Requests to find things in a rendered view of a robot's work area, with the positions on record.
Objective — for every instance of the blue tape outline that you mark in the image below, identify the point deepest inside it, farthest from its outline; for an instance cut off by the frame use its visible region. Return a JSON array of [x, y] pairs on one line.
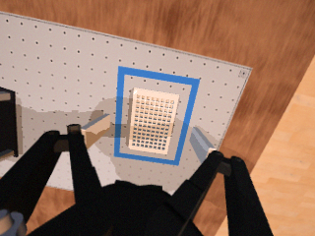
[[122, 71]]

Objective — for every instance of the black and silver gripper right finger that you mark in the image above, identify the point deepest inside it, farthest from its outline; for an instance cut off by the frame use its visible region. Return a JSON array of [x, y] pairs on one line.
[[245, 214]]

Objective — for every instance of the cream well plate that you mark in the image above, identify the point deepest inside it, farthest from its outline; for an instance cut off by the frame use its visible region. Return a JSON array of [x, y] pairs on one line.
[[152, 119]]

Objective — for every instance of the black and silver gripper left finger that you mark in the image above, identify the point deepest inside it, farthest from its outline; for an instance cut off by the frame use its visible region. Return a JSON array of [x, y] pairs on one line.
[[22, 185]]

